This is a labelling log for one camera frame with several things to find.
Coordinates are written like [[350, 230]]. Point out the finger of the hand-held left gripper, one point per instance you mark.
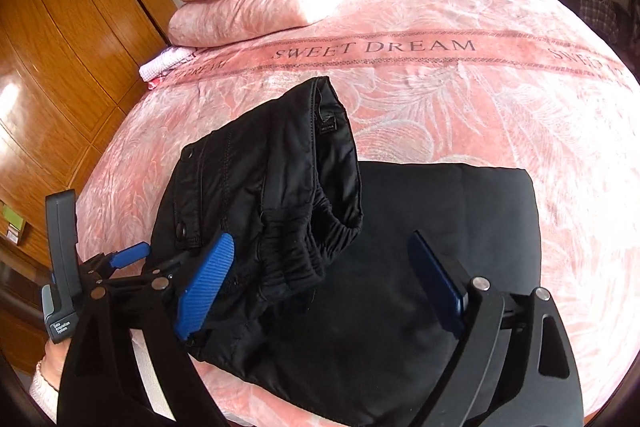
[[129, 255], [167, 267]]

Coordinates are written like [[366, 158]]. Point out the pink printed bed blanket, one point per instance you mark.
[[475, 107]]

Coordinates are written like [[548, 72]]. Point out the person's leg in white trousers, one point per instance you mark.
[[145, 357]]

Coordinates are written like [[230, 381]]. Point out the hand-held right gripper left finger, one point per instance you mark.
[[202, 287]]

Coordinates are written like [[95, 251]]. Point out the plaid cloth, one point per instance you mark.
[[602, 19]]

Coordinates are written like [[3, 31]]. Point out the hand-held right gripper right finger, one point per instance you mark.
[[440, 289]]

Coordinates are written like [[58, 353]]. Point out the person's left hand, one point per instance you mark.
[[50, 359]]

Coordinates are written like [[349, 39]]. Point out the person's left forearm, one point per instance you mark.
[[42, 394]]

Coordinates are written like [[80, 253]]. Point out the small pink white towel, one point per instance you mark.
[[162, 64]]

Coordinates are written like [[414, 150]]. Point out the black padded pants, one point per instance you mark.
[[375, 257]]

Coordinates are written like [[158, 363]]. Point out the orange wooden wardrobe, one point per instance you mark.
[[60, 57]]

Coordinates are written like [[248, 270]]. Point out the green box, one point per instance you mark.
[[10, 222]]

